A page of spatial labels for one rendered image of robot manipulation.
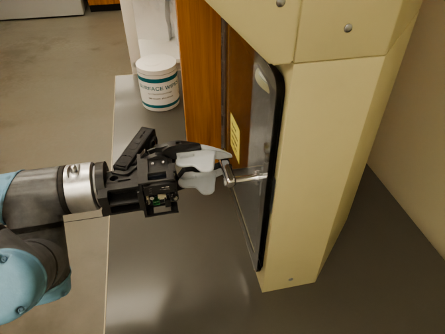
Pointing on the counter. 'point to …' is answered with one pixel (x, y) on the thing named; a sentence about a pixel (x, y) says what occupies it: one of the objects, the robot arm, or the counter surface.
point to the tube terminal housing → (329, 126)
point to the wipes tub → (158, 81)
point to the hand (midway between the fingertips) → (223, 159)
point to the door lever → (236, 176)
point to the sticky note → (234, 137)
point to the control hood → (263, 25)
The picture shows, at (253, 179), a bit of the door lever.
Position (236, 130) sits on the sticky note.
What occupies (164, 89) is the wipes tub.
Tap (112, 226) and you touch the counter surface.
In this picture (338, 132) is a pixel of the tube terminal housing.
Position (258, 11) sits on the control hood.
